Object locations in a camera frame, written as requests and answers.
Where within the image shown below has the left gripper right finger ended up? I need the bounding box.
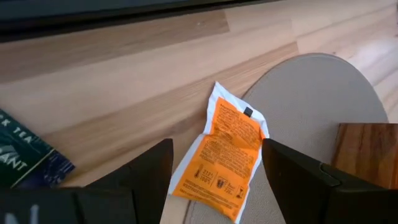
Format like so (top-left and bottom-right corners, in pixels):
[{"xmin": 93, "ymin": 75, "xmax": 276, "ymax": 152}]
[{"xmin": 262, "ymin": 138, "xmax": 379, "ymax": 224}]

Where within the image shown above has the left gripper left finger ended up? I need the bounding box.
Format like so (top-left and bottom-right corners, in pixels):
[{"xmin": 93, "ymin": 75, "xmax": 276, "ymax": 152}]
[{"xmin": 85, "ymin": 138, "xmax": 174, "ymax": 224}]

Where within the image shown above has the white orange Tazo tea packet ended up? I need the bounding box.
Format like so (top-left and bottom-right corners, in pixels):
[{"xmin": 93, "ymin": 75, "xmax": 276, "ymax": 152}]
[{"xmin": 167, "ymin": 81, "xmax": 271, "ymax": 224}]

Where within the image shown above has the dark blackcurrant Ahmad tea packet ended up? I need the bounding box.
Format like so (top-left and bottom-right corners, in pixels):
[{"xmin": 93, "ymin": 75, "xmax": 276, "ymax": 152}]
[{"xmin": 0, "ymin": 108, "xmax": 76, "ymax": 189}]

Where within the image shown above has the wooden tea organizer box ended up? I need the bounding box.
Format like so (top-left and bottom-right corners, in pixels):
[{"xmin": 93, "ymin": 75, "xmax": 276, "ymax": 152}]
[{"xmin": 331, "ymin": 123, "xmax": 398, "ymax": 190}]

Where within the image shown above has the round beige mat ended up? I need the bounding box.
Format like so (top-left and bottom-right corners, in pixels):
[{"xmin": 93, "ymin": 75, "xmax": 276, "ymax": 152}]
[{"xmin": 183, "ymin": 52, "xmax": 389, "ymax": 224}]

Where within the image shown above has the black aluminium table frame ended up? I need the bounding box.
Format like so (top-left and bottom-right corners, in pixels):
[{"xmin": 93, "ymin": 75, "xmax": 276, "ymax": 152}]
[{"xmin": 0, "ymin": 0, "xmax": 280, "ymax": 43}]

